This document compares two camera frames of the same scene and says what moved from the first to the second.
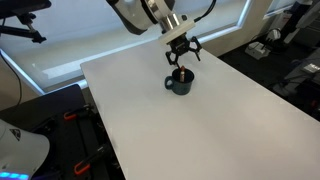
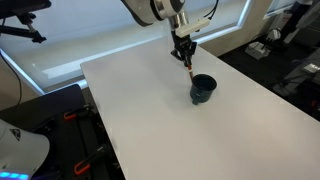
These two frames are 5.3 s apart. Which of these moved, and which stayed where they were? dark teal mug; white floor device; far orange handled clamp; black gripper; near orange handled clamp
Moved: black gripper; dark teal mug
Stayed: near orange handled clamp; far orange handled clamp; white floor device
